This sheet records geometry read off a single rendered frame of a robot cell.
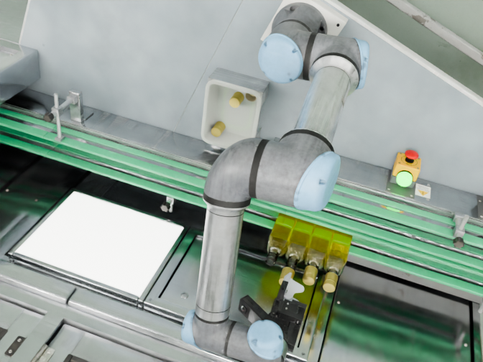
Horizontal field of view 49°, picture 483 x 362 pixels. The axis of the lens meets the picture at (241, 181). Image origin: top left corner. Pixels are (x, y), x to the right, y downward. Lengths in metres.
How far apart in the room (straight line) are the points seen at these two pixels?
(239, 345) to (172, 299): 0.42
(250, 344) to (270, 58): 0.66
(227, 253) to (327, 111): 0.35
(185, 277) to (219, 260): 0.52
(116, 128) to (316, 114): 0.92
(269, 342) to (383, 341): 0.57
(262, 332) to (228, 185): 0.33
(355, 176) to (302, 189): 0.67
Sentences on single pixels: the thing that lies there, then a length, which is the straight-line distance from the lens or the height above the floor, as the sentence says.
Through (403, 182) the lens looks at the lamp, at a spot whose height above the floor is 0.85.
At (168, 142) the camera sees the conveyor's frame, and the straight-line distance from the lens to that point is 1.78.
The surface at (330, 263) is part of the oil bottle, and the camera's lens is 1.51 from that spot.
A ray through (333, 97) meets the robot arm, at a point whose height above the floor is 1.15.
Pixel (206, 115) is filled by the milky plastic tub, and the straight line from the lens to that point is 1.65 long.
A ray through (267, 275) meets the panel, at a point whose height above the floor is 1.07.
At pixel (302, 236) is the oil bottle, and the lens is 1.55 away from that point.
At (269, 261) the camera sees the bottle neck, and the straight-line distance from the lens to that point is 1.51.
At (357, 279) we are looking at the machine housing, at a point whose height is 0.93.
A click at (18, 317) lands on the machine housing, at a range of 1.59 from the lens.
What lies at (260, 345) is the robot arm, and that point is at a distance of 1.13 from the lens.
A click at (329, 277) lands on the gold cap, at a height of 1.14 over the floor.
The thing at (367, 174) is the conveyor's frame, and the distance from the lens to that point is 1.64.
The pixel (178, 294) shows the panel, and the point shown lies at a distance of 1.55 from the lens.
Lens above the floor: 2.18
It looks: 51 degrees down
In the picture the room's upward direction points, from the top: 151 degrees counter-clockwise
